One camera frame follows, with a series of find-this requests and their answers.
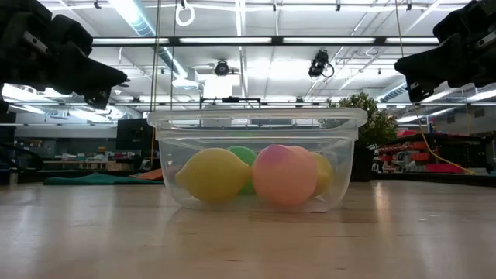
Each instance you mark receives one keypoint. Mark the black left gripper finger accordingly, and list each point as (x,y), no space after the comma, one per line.
(85,75)

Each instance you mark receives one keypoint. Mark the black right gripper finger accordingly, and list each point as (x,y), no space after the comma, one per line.
(430,66)

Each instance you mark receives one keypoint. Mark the yellow toy lemon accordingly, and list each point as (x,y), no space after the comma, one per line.
(325,174)
(213,174)

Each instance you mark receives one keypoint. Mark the green toy fruit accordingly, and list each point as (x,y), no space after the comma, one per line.
(244,154)

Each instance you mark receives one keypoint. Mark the pink toy peach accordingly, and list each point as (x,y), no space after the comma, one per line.
(284,176)

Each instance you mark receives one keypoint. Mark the clear plastic tupperware container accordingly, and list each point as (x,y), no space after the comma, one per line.
(255,207)

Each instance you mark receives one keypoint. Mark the black overhead light bar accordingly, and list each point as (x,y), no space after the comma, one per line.
(380,40)

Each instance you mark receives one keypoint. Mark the black monitor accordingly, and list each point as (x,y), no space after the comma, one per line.
(129,135)

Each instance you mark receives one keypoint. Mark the green potted plant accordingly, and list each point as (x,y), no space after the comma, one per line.
(377,124)

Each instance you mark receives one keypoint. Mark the cluttered wooden workbench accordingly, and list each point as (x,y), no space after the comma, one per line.
(77,164)

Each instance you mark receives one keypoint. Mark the shelf with orange bins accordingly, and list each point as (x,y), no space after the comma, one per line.
(418,157)

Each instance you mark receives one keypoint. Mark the teal cloth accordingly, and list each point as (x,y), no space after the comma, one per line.
(93,179)

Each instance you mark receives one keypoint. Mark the black plant pot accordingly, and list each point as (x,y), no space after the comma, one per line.
(366,166)

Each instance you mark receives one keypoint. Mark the orange cloth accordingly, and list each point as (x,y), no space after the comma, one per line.
(151,175)

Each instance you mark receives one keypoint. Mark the round black ceiling camera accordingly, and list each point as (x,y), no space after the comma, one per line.
(221,68)

